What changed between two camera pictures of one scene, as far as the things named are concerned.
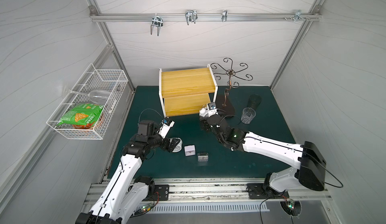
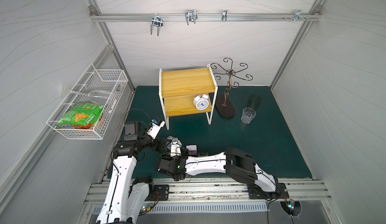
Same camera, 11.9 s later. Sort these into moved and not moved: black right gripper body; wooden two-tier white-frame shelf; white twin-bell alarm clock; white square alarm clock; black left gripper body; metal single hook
Moved: white twin-bell alarm clock; black right gripper body
Not moved: black left gripper body; white square alarm clock; wooden two-tier white-frame shelf; metal single hook
